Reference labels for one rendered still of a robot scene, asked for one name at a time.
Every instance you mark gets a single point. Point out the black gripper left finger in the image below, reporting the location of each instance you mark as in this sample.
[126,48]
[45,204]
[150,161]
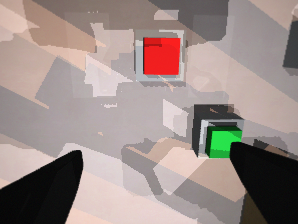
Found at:
[46,195]

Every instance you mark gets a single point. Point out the green button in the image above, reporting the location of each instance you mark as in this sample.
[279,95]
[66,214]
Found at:
[214,133]

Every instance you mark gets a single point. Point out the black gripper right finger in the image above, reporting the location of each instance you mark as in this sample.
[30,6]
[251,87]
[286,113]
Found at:
[270,179]

